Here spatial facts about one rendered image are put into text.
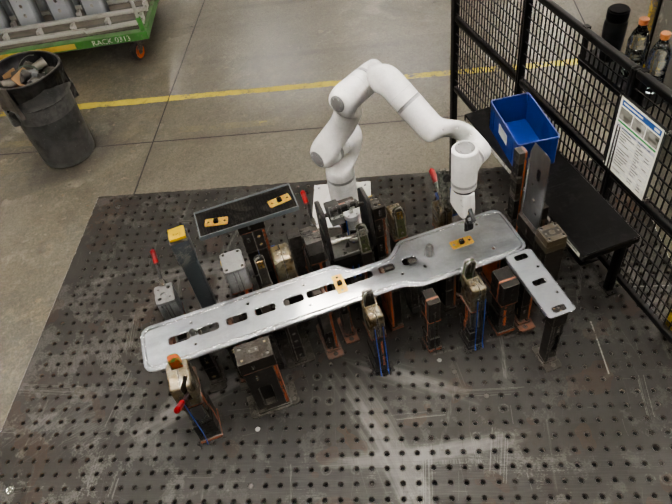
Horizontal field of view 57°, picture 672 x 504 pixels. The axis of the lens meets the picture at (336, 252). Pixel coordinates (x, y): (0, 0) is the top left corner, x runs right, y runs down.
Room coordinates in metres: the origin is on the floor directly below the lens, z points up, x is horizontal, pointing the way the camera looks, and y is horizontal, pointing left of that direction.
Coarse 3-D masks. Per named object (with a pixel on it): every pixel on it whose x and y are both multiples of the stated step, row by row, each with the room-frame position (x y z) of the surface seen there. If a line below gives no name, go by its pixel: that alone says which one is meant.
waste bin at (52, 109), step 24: (0, 72) 4.03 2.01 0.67; (24, 72) 3.88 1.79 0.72; (48, 72) 3.99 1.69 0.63; (0, 96) 3.72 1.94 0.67; (24, 96) 3.69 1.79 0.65; (48, 96) 3.75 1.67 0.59; (72, 96) 3.95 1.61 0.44; (24, 120) 3.74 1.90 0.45; (48, 120) 3.73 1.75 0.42; (72, 120) 3.83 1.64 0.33; (48, 144) 3.73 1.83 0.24; (72, 144) 3.78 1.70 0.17
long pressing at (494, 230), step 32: (448, 224) 1.56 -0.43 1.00; (480, 224) 1.53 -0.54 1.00; (416, 256) 1.44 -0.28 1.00; (448, 256) 1.41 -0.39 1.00; (480, 256) 1.38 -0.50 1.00; (288, 288) 1.40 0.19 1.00; (352, 288) 1.35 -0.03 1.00; (384, 288) 1.32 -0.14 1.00; (192, 320) 1.34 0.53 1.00; (224, 320) 1.32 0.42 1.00; (256, 320) 1.29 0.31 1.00; (288, 320) 1.26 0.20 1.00; (160, 352) 1.23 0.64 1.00; (192, 352) 1.21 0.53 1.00
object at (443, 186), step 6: (444, 168) 1.63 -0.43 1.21; (438, 174) 1.61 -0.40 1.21; (444, 174) 1.60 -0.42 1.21; (438, 180) 1.61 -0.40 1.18; (444, 180) 1.58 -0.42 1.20; (438, 186) 1.61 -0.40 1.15; (444, 186) 1.61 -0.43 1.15; (444, 192) 1.61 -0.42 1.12; (444, 198) 1.60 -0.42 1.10; (450, 204) 1.59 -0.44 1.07
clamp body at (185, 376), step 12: (168, 372) 1.11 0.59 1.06; (180, 372) 1.10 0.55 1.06; (192, 372) 1.12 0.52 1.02; (168, 384) 1.06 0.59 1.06; (180, 384) 1.05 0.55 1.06; (192, 384) 1.05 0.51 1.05; (180, 396) 1.04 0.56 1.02; (192, 396) 1.04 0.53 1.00; (204, 396) 1.11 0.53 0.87; (192, 408) 1.05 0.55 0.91; (204, 408) 1.06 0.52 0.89; (216, 408) 1.15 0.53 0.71; (192, 420) 1.05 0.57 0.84; (204, 420) 1.05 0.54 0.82; (216, 420) 1.08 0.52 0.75; (204, 432) 1.04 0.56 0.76; (216, 432) 1.05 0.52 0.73
